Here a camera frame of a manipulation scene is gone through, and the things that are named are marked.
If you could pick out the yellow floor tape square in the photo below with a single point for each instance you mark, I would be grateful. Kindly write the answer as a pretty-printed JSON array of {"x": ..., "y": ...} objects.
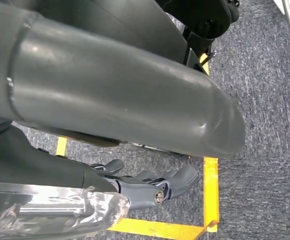
[{"x": 211, "y": 192}]

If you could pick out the black robot lower body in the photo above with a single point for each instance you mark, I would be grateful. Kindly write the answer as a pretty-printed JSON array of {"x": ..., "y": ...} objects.
[{"x": 134, "y": 20}]

